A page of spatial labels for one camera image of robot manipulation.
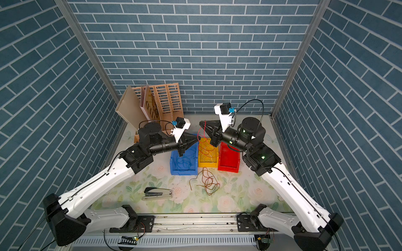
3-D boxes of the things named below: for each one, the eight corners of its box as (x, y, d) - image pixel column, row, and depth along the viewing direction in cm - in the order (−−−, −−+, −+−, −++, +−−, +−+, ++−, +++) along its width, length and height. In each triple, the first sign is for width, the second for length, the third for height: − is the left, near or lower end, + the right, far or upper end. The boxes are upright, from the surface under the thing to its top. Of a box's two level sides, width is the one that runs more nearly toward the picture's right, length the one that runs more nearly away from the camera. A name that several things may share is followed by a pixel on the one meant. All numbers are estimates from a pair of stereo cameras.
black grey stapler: (143, 201, 83) (141, 199, 81) (146, 189, 87) (145, 187, 85) (171, 201, 83) (170, 199, 81) (172, 189, 87) (172, 187, 85)
